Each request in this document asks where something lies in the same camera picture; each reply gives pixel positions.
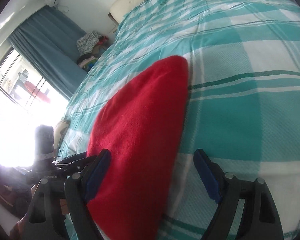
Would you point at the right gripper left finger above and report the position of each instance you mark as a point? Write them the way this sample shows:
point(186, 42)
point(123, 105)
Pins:
point(44, 218)

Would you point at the red knit sweater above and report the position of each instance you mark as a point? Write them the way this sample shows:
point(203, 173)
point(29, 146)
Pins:
point(141, 126)

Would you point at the teal plaid bed cover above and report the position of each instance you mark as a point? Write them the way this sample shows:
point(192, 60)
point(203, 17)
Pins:
point(244, 97)

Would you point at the blue window curtain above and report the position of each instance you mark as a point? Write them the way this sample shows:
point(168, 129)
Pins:
point(47, 39)

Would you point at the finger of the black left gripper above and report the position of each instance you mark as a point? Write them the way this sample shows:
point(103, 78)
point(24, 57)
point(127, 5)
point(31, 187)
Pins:
point(74, 163)

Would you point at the pile of clothes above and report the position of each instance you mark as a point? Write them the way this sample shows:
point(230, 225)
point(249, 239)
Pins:
point(91, 46)

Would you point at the beige patterned pillow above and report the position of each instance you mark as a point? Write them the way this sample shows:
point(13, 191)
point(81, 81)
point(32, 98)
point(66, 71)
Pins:
point(59, 133)

